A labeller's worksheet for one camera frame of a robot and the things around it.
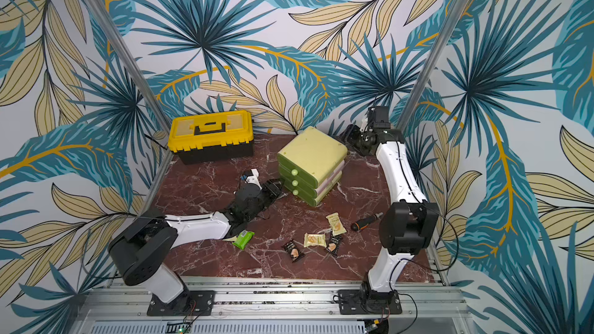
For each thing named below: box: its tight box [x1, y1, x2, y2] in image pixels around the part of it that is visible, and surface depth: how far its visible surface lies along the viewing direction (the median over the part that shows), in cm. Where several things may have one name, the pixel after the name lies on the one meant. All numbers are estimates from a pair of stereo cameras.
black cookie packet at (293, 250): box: [280, 238, 305, 263], surface depth 85 cm
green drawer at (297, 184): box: [278, 169, 318, 199], surface depth 90 cm
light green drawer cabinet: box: [276, 126, 349, 207], surface depth 87 cm
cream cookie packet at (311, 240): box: [303, 232, 328, 249], surface depth 87 cm
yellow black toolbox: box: [168, 110, 255, 164], surface depth 102 cm
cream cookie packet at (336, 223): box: [325, 211, 347, 236], surface depth 92 cm
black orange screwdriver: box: [351, 211, 384, 232], surface depth 91 cm
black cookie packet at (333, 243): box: [326, 235, 343, 254], surface depth 87 cm
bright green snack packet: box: [232, 229, 256, 251], surface depth 87 cm
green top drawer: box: [276, 153, 319, 189], surface depth 85 cm
